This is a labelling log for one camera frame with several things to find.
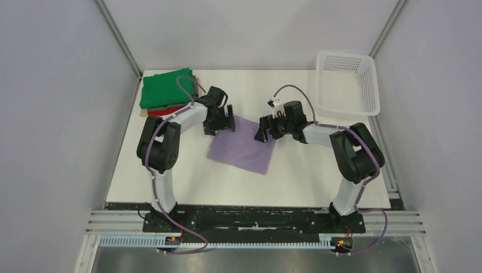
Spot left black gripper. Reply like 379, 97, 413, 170
203, 105, 235, 137

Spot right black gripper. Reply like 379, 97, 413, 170
255, 111, 294, 143

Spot purple t-shirt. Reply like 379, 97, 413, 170
207, 115, 276, 175

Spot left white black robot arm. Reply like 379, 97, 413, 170
136, 86, 236, 232

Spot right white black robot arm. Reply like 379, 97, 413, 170
254, 98, 385, 232

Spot grey folded t-shirt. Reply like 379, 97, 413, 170
147, 84, 199, 111

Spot red folded t-shirt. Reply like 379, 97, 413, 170
147, 106, 184, 116

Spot green folded t-shirt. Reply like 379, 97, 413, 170
139, 68, 193, 109

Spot beige folded t-shirt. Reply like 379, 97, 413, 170
140, 109, 149, 117

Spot white perforated plastic basket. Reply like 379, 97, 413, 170
315, 51, 381, 119

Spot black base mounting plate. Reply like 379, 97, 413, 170
142, 204, 366, 243

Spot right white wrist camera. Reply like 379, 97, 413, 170
267, 96, 284, 117

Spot white slotted cable duct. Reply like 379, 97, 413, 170
98, 235, 352, 250

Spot aluminium frame rails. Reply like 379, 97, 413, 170
73, 188, 439, 273

